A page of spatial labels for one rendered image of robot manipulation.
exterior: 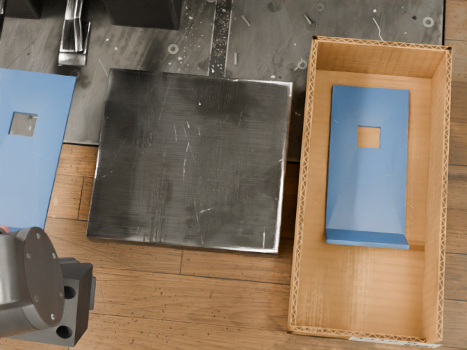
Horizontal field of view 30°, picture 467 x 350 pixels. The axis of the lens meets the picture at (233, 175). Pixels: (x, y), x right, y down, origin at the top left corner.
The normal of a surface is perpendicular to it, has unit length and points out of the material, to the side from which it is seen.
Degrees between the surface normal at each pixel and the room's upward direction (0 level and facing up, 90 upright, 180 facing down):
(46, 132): 5
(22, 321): 60
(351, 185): 0
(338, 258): 0
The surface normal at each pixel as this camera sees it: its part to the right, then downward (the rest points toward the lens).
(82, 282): 0.99, 0.13
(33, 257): 0.97, -0.22
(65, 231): -0.03, -0.25
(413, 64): -0.10, 0.96
